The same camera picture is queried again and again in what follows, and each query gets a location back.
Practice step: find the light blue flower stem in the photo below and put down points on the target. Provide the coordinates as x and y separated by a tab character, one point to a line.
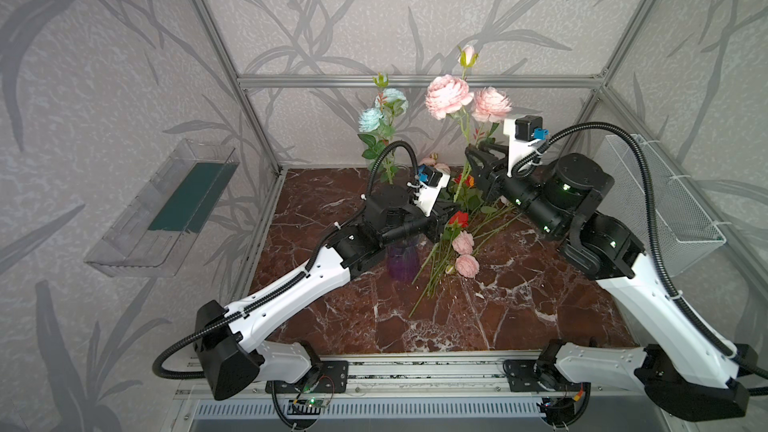
376	124

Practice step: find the clear plastic wall bin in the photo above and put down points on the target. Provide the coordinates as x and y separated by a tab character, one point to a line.
152	237

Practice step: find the red rose stem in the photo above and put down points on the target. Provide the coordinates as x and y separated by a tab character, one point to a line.
459	221

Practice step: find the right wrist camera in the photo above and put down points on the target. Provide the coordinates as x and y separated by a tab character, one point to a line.
524	132

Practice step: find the aluminium front rail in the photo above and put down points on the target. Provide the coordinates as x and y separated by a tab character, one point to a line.
420	375

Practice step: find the white wire mesh basket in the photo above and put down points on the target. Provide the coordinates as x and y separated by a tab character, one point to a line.
687	233

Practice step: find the purple glass vase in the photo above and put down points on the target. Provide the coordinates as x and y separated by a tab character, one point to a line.
402	260

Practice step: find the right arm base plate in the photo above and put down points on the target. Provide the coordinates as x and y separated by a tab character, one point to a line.
535	376

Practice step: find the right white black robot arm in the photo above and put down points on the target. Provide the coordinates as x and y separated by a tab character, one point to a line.
688	370

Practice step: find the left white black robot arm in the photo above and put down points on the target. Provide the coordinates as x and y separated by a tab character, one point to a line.
230	348

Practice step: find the small pink flower stem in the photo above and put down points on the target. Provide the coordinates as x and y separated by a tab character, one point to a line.
458	257

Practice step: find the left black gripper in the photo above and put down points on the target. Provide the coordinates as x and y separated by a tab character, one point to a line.
437	223

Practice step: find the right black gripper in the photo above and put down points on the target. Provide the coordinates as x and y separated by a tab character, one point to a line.
492	176

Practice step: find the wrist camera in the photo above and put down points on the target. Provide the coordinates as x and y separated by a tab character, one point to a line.
524	132
425	192

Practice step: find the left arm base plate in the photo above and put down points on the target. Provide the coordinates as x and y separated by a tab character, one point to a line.
327	377

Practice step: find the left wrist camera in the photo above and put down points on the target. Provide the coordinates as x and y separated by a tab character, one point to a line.
425	192

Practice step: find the mixed artificial flower pile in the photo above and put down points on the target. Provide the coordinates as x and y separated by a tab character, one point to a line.
477	220

